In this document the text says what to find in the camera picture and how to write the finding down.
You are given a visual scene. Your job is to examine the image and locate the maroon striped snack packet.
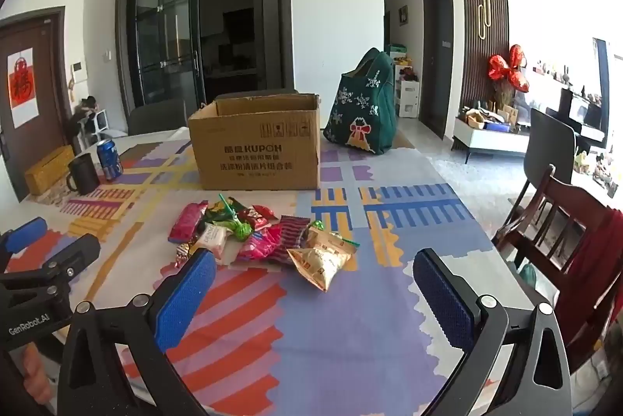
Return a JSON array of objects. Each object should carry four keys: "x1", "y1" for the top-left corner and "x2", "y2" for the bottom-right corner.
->
[{"x1": 270, "y1": 214, "x2": 312, "y2": 269}]

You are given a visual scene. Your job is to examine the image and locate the magenta snack packet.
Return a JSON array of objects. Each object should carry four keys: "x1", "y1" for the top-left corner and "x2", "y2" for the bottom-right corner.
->
[{"x1": 232, "y1": 226, "x2": 283, "y2": 265}]

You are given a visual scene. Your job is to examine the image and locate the black television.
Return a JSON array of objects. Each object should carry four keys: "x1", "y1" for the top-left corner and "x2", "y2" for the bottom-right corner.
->
[{"x1": 557, "y1": 86, "x2": 607, "y2": 140}]

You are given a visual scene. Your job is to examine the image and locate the grey dining chair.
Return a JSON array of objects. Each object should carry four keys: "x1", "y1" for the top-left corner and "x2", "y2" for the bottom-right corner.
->
[
  {"x1": 127, "y1": 101, "x2": 189, "y2": 135},
  {"x1": 524, "y1": 108, "x2": 578, "y2": 203},
  {"x1": 214, "y1": 89, "x2": 299, "y2": 101}
]

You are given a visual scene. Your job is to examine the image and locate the white shaggy rug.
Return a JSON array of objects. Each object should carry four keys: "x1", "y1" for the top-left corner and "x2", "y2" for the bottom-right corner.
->
[{"x1": 428, "y1": 153, "x2": 529, "y2": 227}]

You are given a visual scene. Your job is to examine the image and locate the yellow rectangular box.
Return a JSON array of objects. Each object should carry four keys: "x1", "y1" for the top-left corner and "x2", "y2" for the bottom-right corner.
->
[{"x1": 24, "y1": 145, "x2": 76, "y2": 196}]

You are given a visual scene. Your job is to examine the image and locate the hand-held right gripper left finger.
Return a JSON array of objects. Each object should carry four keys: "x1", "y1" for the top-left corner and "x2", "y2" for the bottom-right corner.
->
[{"x1": 57, "y1": 248, "x2": 218, "y2": 416}]

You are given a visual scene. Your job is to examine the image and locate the white snack packet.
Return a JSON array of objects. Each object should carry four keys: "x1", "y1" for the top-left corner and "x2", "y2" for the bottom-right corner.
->
[{"x1": 195, "y1": 222, "x2": 232, "y2": 263}]

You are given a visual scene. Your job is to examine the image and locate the blue soda can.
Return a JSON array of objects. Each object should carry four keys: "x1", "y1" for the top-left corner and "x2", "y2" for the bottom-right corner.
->
[{"x1": 96, "y1": 138, "x2": 123, "y2": 182}]

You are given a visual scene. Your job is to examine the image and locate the red foil balloons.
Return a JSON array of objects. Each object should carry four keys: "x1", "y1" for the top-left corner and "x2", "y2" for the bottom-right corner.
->
[{"x1": 488, "y1": 44, "x2": 532, "y2": 93}]

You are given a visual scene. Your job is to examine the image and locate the white storage shelf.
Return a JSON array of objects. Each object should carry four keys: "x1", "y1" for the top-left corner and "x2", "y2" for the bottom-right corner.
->
[{"x1": 395, "y1": 78, "x2": 420, "y2": 119}]

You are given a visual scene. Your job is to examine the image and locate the cardboard box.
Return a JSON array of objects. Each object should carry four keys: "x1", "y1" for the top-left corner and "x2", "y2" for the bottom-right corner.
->
[{"x1": 187, "y1": 92, "x2": 322, "y2": 192}]

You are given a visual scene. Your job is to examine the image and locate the beige chips packet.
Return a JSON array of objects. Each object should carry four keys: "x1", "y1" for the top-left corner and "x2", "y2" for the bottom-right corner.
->
[
  {"x1": 287, "y1": 245, "x2": 354, "y2": 293},
  {"x1": 304, "y1": 228, "x2": 362, "y2": 254}
]

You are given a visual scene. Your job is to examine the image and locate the red and white door poster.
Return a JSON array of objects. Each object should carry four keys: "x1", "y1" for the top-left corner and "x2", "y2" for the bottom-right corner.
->
[{"x1": 7, "y1": 47, "x2": 40, "y2": 129}]

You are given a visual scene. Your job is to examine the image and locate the dark plush toy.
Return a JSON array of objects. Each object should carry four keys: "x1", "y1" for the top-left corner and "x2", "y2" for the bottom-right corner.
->
[{"x1": 72, "y1": 96, "x2": 99, "y2": 132}]

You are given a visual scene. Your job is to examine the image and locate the white stool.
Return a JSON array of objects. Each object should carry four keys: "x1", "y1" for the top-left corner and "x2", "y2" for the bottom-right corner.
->
[{"x1": 78, "y1": 111, "x2": 128, "y2": 150}]

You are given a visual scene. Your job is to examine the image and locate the brown entrance door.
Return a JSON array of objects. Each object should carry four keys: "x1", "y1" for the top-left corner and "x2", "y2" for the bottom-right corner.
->
[{"x1": 0, "y1": 6, "x2": 67, "y2": 203}]

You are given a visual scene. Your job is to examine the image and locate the green lollipop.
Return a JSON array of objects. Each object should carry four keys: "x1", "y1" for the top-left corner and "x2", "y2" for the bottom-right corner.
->
[{"x1": 216, "y1": 193, "x2": 254, "y2": 244}]

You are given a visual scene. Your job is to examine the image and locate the white low cabinet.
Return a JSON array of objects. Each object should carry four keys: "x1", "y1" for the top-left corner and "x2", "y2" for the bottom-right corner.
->
[{"x1": 452, "y1": 114, "x2": 532, "y2": 164}]

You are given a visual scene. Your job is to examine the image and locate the red candy packet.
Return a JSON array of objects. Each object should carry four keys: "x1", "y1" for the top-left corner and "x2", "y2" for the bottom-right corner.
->
[{"x1": 246, "y1": 204, "x2": 279, "y2": 232}]

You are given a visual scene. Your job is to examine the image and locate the colourful patterned table mat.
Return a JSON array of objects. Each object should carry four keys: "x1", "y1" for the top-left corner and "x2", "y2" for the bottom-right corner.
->
[{"x1": 0, "y1": 136, "x2": 556, "y2": 416}]

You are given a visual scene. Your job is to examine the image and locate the black sliding glass door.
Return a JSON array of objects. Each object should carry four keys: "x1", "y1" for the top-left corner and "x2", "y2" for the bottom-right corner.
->
[{"x1": 117, "y1": 0, "x2": 294, "y2": 135}]

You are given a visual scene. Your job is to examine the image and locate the pink snack packet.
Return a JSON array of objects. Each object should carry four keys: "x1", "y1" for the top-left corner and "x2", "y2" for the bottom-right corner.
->
[{"x1": 168, "y1": 201, "x2": 209, "y2": 244}]

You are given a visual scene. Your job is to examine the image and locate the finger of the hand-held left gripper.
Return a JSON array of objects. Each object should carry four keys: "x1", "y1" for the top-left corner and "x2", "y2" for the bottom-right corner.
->
[
  {"x1": 0, "y1": 235, "x2": 101, "y2": 293},
  {"x1": 0, "y1": 217, "x2": 49, "y2": 273}
]

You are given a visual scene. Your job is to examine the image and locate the black mug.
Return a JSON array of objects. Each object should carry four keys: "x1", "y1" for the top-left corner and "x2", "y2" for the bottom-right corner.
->
[{"x1": 67, "y1": 153, "x2": 101, "y2": 196}]

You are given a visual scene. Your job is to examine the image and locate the dark red garment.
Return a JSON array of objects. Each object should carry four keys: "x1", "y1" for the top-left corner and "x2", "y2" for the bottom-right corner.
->
[{"x1": 555, "y1": 208, "x2": 623, "y2": 361}]

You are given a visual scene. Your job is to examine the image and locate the gold wall ornament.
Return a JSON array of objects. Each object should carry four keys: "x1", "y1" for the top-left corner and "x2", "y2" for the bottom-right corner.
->
[{"x1": 477, "y1": 0, "x2": 490, "y2": 41}]

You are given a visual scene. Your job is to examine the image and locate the dark wooden chair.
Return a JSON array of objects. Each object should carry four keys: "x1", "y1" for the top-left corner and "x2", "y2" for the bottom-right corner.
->
[{"x1": 491, "y1": 164, "x2": 623, "y2": 378}]

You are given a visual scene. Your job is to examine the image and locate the person's left hand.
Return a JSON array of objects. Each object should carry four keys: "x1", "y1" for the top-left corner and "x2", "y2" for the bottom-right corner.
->
[{"x1": 22, "y1": 343, "x2": 55, "y2": 403}]

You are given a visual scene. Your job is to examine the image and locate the dark interior door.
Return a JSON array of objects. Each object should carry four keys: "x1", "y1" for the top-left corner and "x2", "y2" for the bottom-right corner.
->
[{"x1": 422, "y1": 0, "x2": 454, "y2": 140}]

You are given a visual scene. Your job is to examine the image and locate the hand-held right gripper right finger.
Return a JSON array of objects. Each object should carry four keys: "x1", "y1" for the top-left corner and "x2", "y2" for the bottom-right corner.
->
[{"x1": 413, "y1": 248, "x2": 572, "y2": 416}]

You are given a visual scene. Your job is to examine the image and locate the green snowflake tote bag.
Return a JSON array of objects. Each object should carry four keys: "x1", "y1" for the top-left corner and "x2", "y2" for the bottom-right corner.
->
[{"x1": 324, "y1": 47, "x2": 399, "y2": 155}]

